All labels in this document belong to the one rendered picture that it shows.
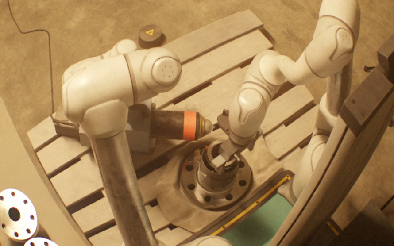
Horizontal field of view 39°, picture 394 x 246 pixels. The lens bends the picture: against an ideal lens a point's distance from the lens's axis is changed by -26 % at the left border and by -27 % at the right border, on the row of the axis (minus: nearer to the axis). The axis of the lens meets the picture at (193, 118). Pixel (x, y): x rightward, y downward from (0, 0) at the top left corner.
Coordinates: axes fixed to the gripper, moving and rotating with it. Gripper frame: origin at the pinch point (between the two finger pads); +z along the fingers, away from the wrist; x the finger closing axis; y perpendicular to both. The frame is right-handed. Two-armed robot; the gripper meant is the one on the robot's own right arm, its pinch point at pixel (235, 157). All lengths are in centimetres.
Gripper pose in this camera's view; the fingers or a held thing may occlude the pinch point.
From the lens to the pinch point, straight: 242.7
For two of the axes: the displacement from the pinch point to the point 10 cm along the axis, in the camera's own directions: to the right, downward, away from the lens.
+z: -0.7, 4.8, 8.8
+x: 7.6, -5.5, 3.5
